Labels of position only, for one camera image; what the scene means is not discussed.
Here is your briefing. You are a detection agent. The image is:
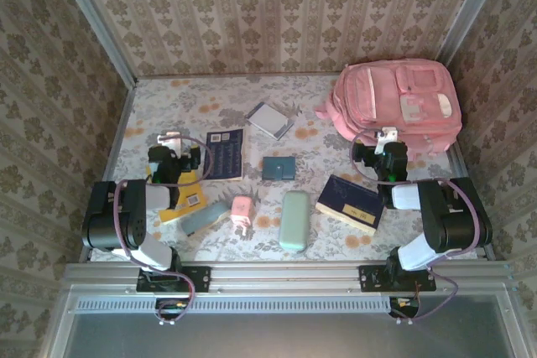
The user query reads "thin dark blue book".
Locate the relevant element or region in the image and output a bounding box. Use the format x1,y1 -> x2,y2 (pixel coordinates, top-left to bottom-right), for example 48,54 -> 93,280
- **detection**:
204,128 -> 245,182

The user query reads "yellow paperback book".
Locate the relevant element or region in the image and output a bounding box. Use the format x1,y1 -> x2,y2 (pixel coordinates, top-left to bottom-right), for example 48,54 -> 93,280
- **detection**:
145,164 -> 209,225

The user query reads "thick navy book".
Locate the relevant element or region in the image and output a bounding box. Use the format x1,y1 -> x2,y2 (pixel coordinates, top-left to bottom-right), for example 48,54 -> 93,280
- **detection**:
315,174 -> 386,236

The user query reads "pink backpack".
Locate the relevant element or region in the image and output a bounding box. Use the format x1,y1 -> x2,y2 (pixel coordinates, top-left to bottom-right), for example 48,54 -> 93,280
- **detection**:
314,58 -> 463,162

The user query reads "grey blue pouch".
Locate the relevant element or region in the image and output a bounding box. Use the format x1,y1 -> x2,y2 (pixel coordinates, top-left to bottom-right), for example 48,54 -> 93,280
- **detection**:
180,200 -> 231,237

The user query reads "pink charger plug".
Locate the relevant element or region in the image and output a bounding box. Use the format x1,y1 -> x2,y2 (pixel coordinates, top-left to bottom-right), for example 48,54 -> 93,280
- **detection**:
229,195 -> 256,236

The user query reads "dark teal wallet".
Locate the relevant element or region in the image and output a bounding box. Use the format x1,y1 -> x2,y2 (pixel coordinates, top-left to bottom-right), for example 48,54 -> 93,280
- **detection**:
262,155 -> 296,182

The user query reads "grey white notebook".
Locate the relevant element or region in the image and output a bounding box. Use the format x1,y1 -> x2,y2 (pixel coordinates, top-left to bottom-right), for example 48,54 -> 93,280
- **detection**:
244,101 -> 295,141

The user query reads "sage green pencil case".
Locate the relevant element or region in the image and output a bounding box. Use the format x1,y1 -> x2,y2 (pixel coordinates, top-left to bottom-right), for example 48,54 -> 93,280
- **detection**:
279,189 -> 311,252

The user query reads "floral tablecloth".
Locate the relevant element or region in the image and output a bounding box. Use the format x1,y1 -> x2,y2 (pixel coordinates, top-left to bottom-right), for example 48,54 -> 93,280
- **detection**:
90,75 -> 483,262

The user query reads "grey metal shelf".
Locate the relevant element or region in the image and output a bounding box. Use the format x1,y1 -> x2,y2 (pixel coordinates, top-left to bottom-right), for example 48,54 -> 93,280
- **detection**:
62,311 -> 519,358

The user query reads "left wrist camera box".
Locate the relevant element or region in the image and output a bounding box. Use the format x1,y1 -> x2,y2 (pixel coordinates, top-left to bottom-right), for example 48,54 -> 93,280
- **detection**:
157,131 -> 183,153

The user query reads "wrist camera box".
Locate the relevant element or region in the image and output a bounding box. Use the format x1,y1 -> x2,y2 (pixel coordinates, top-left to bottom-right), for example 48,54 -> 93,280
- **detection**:
374,126 -> 399,144
157,131 -> 183,153

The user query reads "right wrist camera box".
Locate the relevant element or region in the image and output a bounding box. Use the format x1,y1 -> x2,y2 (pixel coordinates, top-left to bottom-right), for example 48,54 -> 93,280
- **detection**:
374,126 -> 399,144

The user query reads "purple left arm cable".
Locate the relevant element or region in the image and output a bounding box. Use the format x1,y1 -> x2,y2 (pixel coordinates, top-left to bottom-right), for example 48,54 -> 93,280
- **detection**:
112,135 -> 213,326

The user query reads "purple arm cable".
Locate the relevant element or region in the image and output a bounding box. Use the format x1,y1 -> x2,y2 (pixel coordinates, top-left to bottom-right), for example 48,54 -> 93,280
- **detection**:
112,135 -> 213,326
351,130 -> 482,325

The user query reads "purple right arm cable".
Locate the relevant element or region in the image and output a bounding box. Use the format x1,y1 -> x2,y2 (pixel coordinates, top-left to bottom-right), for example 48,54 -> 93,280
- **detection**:
351,130 -> 482,325

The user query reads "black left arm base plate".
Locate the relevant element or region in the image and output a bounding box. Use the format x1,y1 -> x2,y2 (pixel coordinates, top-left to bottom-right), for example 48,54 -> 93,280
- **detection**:
136,266 -> 211,293

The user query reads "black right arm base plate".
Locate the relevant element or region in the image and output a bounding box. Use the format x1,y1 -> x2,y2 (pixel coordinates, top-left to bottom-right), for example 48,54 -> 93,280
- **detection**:
359,264 -> 437,293

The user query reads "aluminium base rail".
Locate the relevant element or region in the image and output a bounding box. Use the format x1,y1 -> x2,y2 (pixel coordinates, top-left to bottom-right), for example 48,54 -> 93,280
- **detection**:
62,261 -> 515,297

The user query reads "aluminium frame post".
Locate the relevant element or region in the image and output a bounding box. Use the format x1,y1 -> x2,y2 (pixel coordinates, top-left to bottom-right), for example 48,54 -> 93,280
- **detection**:
49,0 -> 139,86
427,0 -> 514,80

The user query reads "grey slotted cable duct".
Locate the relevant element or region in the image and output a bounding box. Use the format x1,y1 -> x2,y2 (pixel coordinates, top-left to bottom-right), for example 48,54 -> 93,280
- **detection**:
75,295 -> 391,313

